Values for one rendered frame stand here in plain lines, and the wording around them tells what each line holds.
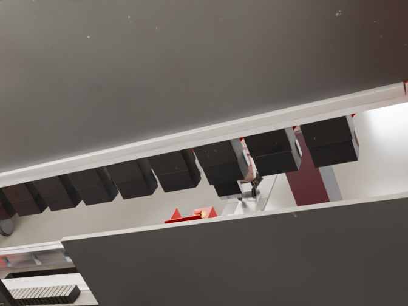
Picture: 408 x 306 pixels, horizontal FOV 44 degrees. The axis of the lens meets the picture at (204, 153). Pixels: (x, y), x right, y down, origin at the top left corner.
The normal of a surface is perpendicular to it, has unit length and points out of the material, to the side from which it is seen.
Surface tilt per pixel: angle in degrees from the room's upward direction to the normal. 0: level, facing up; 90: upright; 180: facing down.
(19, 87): 90
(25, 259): 90
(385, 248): 90
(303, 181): 90
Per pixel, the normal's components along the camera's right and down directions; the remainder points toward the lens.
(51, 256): -0.33, 0.50
